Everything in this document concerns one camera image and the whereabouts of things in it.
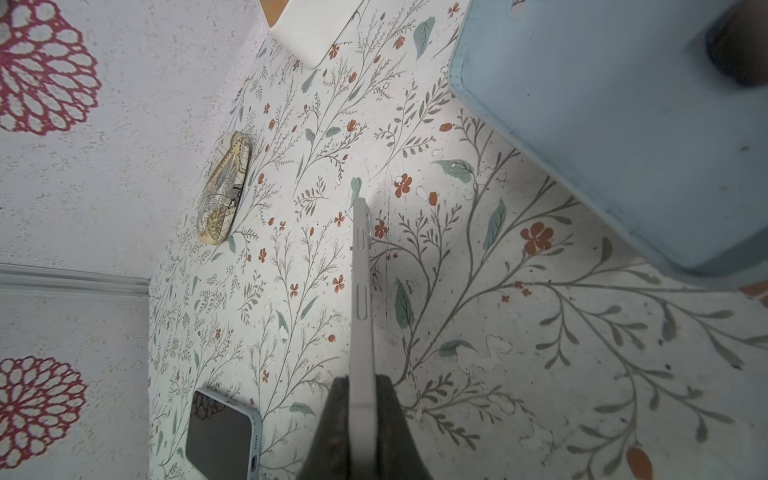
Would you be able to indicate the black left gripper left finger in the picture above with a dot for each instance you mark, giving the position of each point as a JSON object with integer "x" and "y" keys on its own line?
{"x": 328, "y": 455}

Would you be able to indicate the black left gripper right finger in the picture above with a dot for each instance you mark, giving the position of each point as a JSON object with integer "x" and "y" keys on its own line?
{"x": 397, "y": 453}

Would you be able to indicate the black phone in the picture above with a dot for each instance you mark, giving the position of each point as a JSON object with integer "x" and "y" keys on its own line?
{"x": 224, "y": 436}

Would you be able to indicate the light blue phone case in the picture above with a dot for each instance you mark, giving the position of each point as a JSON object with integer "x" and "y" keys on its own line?
{"x": 619, "y": 102}

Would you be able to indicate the clear plastic bag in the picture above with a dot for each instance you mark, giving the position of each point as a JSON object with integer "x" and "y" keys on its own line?
{"x": 222, "y": 193}

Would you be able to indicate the white wooden-top tissue box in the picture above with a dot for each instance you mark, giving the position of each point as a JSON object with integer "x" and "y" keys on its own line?
{"x": 307, "y": 29}

